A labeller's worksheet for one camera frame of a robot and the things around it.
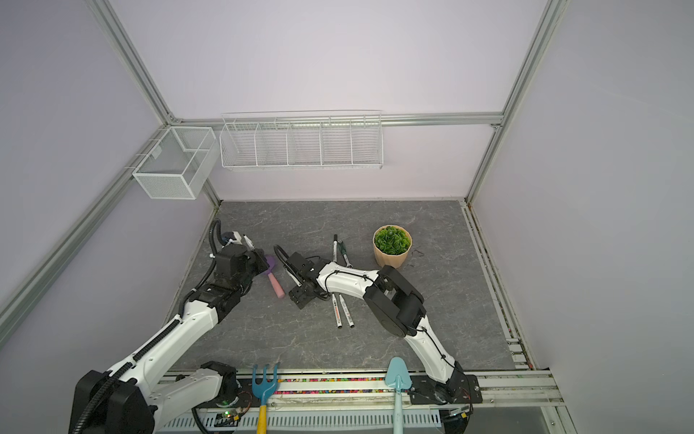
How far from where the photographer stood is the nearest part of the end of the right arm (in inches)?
27.1

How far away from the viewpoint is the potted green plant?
93 cm

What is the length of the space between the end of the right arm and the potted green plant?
0.26 metres
